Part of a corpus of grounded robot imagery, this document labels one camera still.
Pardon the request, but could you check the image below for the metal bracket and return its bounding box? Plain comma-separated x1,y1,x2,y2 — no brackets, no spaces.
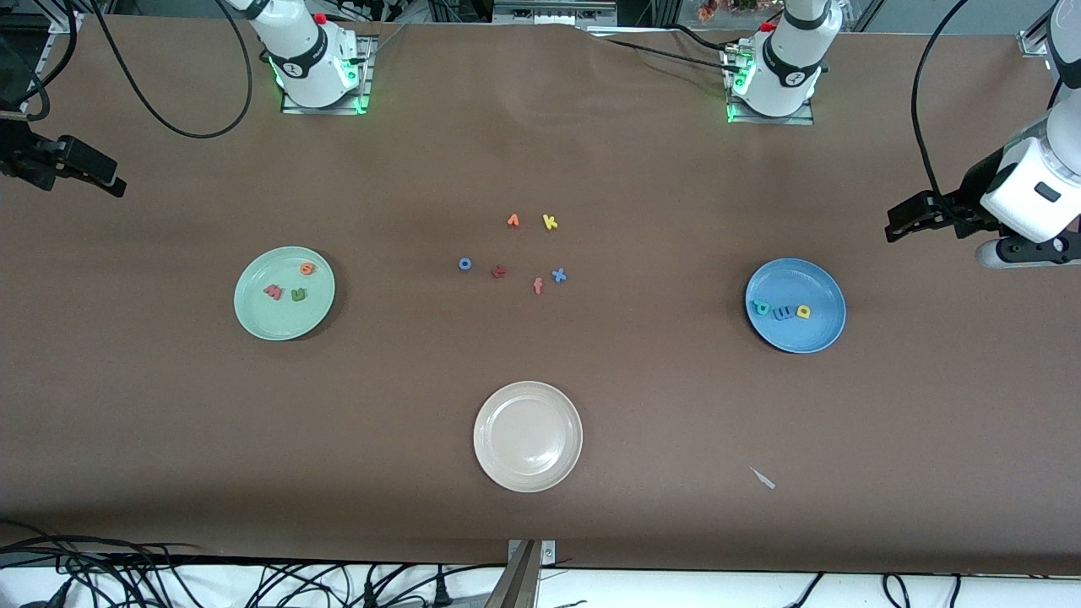
507,539,557,608

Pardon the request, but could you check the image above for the beige plate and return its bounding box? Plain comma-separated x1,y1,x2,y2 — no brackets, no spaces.
473,381,584,493

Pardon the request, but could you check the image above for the grey metal rail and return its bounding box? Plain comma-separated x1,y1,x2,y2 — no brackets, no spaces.
492,0,617,26

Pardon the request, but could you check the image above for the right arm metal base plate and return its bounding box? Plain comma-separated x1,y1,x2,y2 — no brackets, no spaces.
281,34,372,115

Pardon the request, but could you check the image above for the black looped cable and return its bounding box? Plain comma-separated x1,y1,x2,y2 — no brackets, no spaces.
0,0,79,119

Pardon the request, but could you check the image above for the brown paper table cover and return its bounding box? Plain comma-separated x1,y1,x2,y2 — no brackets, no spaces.
0,13,1081,575

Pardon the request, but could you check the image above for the black cable tangle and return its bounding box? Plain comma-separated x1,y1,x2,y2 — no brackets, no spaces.
0,519,204,608
245,562,508,608

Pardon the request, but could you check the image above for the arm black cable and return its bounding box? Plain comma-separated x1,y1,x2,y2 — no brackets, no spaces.
910,0,972,204
89,0,254,140

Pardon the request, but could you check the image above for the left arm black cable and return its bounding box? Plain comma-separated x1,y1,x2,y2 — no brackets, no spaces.
910,0,972,204

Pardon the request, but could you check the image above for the blue plate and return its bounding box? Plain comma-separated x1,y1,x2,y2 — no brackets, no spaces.
745,258,847,354

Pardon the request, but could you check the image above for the black cable on table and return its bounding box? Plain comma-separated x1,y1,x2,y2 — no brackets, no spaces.
604,37,734,67

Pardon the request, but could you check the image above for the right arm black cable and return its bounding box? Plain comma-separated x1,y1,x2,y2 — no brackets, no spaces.
89,0,254,140

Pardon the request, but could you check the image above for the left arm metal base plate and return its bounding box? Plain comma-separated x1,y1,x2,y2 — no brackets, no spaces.
725,42,816,126

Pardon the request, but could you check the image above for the green plate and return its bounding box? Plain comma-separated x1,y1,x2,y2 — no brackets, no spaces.
234,246,336,342

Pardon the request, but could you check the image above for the aluminium frame profile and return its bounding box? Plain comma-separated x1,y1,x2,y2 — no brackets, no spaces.
17,10,85,111
1018,0,1057,58

